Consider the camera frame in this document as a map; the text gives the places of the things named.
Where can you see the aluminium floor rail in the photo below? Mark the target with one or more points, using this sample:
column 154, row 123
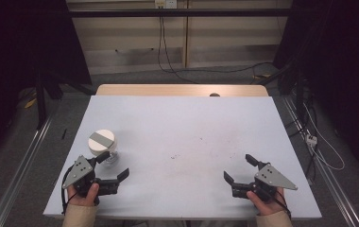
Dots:
column 332, row 183
column 17, row 176

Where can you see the yellow tape strip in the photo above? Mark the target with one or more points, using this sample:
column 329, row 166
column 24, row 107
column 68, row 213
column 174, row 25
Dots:
column 30, row 103

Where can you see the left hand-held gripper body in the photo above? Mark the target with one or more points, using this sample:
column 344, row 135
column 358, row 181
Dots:
column 83, row 181

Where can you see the black metal stand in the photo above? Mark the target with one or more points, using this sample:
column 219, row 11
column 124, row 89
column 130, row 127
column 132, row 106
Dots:
column 291, row 82
column 42, row 101

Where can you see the person's left hand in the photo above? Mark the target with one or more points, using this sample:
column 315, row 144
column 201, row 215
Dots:
column 84, row 198

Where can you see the white wall socket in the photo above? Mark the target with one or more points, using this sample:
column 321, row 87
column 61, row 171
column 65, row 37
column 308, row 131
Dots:
column 165, row 3

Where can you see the black horizontal bar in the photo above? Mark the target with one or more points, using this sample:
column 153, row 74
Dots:
column 180, row 12

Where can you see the person's right hand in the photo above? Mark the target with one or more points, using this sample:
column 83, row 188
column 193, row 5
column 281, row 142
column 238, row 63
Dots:
column 267, row 206

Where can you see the white power strip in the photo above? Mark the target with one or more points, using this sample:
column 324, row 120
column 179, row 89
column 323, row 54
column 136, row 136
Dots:
column 311, row 140

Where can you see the clear jar with white lid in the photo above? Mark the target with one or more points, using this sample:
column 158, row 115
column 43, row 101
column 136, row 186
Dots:
column 102, row 142

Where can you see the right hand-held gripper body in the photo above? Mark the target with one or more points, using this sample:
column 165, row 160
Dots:
column 267, row 179

